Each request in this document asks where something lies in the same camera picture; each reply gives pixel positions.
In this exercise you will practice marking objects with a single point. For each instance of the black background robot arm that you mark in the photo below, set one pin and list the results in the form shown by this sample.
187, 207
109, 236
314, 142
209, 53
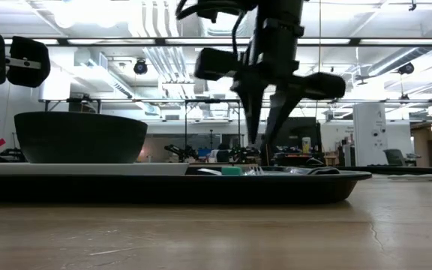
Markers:
180, 152

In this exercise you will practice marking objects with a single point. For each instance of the white tall cabinet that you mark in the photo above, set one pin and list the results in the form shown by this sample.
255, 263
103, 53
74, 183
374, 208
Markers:
369, 150

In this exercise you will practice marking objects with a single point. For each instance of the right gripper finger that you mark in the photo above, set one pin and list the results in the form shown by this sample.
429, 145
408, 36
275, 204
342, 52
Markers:
253, 101
281, 108

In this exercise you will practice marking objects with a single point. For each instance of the black round bowl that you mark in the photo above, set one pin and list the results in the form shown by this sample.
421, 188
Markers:
81, 138

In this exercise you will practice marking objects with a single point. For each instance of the black plastic tray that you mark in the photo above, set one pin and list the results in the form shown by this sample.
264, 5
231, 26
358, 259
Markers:
163, 189

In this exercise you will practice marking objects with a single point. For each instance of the dark grey office chair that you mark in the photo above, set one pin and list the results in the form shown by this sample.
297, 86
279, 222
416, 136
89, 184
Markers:
394, 157

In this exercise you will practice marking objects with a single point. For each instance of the white plastic utensil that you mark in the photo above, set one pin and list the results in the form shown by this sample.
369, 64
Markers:
208, 172

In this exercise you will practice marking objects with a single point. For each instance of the black ceiling spot fixture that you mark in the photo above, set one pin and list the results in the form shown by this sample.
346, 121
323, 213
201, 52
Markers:
405, 68
140, 67

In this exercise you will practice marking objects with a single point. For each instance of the clear plastic fork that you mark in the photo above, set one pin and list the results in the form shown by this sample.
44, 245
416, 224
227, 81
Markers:
255, 171

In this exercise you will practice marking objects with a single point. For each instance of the white bottle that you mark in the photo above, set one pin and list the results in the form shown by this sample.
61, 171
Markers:
306, 144

